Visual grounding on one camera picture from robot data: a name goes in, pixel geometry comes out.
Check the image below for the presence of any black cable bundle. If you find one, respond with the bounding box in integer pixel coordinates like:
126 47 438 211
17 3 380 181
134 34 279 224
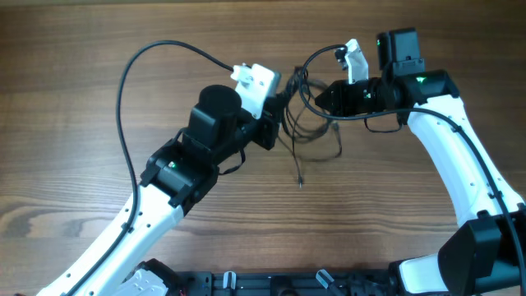
275 65 344 190

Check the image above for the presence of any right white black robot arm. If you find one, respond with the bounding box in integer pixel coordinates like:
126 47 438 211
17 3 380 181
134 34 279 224
315 28 525 295

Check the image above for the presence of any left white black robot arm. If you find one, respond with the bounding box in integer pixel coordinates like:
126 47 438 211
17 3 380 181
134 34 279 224
40 85 288 295

